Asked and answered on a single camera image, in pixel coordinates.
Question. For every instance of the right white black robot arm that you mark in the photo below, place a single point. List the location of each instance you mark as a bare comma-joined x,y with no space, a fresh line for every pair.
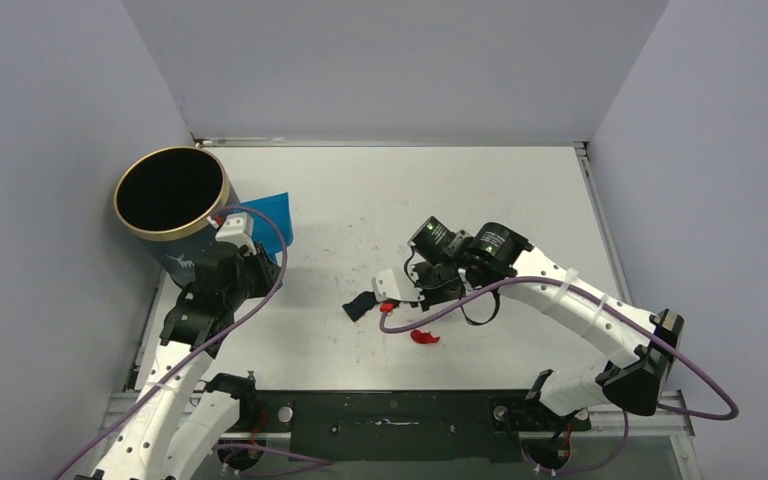
635,365

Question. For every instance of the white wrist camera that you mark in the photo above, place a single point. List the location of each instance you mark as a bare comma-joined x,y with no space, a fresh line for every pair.
236,229
394,285

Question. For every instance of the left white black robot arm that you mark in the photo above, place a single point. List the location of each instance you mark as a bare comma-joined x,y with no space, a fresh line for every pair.
155,438

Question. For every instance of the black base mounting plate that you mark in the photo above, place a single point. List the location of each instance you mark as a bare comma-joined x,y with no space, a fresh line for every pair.
408,425

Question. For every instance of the blue hand brush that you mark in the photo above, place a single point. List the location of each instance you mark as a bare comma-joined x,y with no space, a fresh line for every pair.
360,305

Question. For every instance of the dark blue gold-rimmed bin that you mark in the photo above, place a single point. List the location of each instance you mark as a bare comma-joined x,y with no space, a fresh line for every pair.
166,198

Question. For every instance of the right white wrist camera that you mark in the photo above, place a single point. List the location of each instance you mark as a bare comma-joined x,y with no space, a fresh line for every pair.
394,285

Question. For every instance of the aluminium frame rail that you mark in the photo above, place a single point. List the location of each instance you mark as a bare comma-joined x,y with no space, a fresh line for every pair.
604,420

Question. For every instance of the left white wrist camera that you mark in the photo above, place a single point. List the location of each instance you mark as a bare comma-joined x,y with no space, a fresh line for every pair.
236,229

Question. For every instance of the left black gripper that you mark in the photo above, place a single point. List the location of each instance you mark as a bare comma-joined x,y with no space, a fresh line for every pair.
269,272

